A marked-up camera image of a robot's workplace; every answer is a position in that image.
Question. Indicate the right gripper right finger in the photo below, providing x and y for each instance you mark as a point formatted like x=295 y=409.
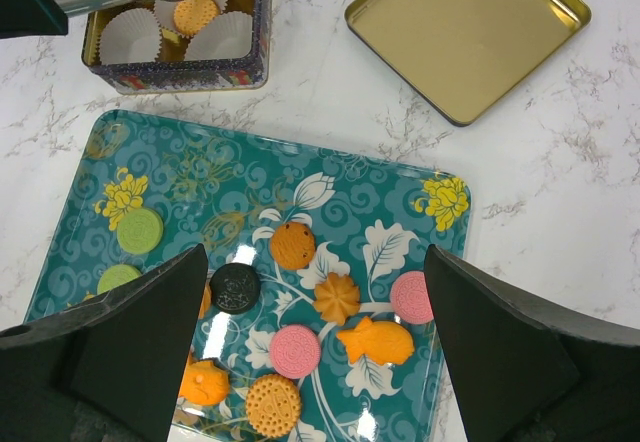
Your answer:
x=527 y=369

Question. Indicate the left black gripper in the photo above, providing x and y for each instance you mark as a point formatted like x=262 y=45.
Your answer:
x=21 y=18

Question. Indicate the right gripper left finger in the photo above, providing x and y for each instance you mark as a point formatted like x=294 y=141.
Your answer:
x=109 y=368

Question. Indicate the green round cookie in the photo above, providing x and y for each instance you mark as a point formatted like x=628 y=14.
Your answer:
x=140 y=231
x=115 y=276

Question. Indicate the gold tin lid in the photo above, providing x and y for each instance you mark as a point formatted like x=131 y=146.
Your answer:
x=463 y=56

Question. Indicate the orange fish cookie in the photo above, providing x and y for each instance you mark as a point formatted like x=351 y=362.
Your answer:
x=382 y=342
x=203 y=383

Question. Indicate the white paper cup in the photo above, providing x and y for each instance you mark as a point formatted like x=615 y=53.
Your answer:
x=227 y=36
x=133 y=36
x=163 y=11

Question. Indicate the pink sandwich cookie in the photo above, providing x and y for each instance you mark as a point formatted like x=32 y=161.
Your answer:
x=295 y=351
x=410 y=300

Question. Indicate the black sandwich cookie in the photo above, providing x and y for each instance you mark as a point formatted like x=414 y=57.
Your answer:
x=235 y=288

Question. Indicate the orange dotted round cookie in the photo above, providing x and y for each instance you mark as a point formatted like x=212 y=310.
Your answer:
x=273 y=405

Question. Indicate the square cookie tin box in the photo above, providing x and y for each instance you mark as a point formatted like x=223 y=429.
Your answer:
x=170 y=72

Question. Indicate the orange swirl cookie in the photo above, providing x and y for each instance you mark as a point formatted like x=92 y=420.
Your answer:
x=337 y=298

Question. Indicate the teal floral tray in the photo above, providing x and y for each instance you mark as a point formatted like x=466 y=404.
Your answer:
x=229 y=191

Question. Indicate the orange chip cookie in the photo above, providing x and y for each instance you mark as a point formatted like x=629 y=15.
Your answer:
x=293 y=246

